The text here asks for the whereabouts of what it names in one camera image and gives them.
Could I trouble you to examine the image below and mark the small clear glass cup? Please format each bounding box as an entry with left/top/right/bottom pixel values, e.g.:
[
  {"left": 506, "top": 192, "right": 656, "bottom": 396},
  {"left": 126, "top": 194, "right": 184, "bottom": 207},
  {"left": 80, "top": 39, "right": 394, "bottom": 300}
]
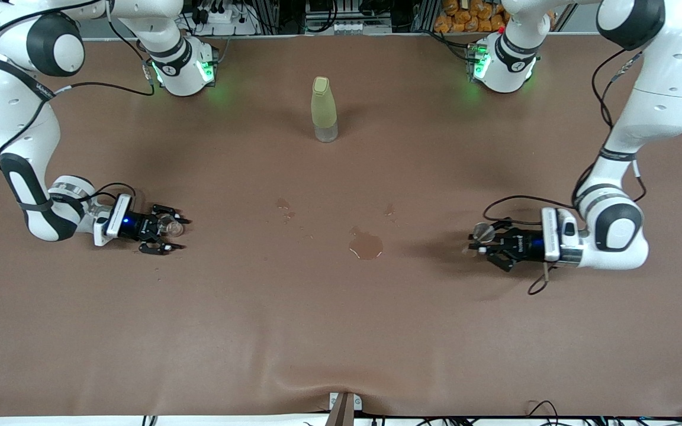
[{"left": 157, "top": 214, "right": 186, "bottom": 236}]

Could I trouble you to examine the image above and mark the steel double-cone jigger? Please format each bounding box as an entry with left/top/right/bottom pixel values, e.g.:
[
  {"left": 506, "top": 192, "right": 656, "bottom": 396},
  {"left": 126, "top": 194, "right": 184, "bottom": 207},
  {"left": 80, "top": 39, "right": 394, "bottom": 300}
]
[{"left": 462, "top": 222, "right": 496, "bottom": 255}]

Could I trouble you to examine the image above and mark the large brown liquid puddle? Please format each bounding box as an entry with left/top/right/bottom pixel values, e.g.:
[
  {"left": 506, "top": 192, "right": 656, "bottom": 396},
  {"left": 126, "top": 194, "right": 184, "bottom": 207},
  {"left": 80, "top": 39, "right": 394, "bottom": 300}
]
[{"left": 349, "top": 228, "right": 384, "bottom": 261}]

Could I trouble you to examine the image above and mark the brown table mat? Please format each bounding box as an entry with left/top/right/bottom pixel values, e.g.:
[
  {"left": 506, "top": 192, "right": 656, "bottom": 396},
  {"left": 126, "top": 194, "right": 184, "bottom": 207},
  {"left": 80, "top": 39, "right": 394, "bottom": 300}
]
[{"left": 0, "top": 33, "right": 682, "bottom": 418}]

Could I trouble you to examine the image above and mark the yellow-green bottle with clear base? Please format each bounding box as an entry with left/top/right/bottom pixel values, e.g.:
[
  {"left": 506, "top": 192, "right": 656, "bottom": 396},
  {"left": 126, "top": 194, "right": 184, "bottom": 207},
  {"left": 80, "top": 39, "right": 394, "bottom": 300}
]
[{"left": 310, "top": 76, "right": 339, "bottom": 143}]

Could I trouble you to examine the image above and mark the white power strip with plugs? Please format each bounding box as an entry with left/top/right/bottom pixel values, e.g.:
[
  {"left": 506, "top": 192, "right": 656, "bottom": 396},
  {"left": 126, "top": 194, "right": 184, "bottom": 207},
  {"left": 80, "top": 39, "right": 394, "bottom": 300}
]
[{"left": 196, "top": 5, "right": 259, "bottom": 36}]

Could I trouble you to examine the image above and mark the orange snack bag pile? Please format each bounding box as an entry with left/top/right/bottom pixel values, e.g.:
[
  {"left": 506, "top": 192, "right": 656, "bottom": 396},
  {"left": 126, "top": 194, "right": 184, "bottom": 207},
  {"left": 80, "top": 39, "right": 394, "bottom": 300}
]
[{"left": 434, "top": 0, "right": 510, "bottom": 33}]

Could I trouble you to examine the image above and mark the long white socket strip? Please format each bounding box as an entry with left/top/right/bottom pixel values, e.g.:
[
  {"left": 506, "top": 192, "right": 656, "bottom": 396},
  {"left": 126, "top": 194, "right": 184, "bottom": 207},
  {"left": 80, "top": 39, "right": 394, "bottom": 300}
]
[{"left": 305, "top": 21, "right": 392, "bottom": 35}]

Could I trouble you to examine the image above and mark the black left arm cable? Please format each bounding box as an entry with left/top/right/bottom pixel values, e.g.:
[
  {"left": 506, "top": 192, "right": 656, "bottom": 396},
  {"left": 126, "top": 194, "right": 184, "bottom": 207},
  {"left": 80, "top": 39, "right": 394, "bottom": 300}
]
[{"left": 483, "top": 50, "right": 649, "bottom": 296}]

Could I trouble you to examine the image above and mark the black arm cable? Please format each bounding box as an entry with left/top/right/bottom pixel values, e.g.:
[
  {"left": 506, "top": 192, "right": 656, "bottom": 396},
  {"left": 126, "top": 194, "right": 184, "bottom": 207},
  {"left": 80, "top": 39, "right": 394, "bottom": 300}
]
[
  {"left": 483, "top": 50, "right": 649, "bottom": 296},
  {"left": 0, "top": 0, "right": 155, "bottom": 205}
]

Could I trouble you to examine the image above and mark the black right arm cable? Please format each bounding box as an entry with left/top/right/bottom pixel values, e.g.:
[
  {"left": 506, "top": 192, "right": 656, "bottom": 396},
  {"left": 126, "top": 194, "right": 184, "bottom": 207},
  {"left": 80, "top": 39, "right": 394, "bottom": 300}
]
[{"left": 0, "top": 0, "right": 155, "bottom": 205}]

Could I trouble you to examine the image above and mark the thin black cable loop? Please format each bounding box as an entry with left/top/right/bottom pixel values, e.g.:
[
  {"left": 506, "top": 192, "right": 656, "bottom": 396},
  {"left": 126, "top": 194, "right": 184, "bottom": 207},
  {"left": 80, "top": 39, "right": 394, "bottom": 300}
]
[{"left": 525, "top": 401, "right": 561, "bottom": 422}]

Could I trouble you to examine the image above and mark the grey metal table bracket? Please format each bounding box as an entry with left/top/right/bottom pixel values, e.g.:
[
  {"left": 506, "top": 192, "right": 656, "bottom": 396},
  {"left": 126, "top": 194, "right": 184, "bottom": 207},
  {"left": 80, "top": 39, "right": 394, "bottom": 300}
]
[{"left": 329, "top": 392, "right": 362, "bottom": 426}]

